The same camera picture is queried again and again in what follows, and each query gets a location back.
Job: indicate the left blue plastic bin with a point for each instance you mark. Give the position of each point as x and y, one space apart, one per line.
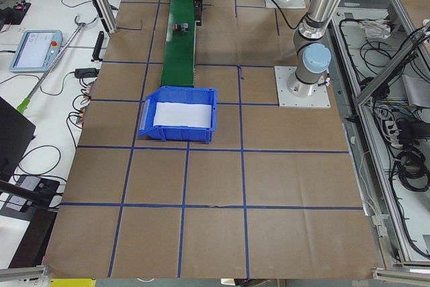
184 95

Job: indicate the white foam pad left bin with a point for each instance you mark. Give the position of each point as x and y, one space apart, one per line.
178 114

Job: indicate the black power adapter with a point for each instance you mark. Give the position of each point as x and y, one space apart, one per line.
82 73

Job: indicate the teach pendant tablet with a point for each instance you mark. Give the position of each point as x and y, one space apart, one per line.
36 50

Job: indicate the green conveyor belt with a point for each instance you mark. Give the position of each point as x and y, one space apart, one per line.
178 65

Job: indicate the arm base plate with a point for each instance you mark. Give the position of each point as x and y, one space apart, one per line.
292 93

